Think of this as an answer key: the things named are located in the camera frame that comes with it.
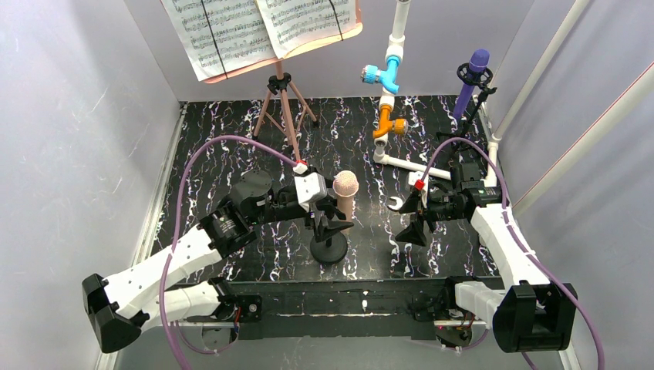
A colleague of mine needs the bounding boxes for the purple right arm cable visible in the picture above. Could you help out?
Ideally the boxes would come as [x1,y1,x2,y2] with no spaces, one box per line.
[421,136,606,370]

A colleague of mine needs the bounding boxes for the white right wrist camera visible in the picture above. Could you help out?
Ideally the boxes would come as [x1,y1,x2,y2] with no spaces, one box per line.
[406,171,429,202]

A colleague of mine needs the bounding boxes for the orange pipe valve fitting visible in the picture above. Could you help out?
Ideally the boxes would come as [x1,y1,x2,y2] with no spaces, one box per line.
[373,104,408,139]

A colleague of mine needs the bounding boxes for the purple microphone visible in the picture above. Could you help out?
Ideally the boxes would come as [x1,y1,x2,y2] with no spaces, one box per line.
[453,49,490,121]

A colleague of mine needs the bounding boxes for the silver open-end wrench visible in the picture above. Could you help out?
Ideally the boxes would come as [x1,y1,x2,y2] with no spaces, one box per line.
[386,197,405,214]

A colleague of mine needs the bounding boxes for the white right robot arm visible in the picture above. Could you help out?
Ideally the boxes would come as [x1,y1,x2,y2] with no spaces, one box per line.
[390,163,577,353]

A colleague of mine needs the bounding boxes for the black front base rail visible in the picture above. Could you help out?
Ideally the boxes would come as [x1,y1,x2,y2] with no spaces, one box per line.
[228,277,486,345]

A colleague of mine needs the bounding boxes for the white wall pipe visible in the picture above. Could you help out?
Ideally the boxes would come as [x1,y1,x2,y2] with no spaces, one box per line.
[492,0,591,142]

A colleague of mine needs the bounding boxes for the black round-base mic stand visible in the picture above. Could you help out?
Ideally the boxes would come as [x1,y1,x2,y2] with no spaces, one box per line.
[310,206,348,265]

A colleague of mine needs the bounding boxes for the white PVC pipe frame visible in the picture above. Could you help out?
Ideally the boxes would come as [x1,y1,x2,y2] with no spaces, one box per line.
[361,1,496,180]

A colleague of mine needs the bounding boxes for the sheet music book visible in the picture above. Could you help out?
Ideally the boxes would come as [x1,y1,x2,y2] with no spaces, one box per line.
[162,0,362,81]

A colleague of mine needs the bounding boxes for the black tripod mic stand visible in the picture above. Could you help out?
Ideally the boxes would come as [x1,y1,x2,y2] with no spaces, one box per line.
[437,68,497,140]

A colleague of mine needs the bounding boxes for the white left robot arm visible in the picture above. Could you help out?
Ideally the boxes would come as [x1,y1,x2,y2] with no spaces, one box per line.
[82,170,358,353]

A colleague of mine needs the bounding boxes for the pink tripod music stand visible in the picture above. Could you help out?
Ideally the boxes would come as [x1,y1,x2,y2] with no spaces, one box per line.
[252,60,319,161]

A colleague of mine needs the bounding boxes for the pink microphone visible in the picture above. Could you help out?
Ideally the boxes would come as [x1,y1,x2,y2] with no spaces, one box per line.
[332,170,359,222]

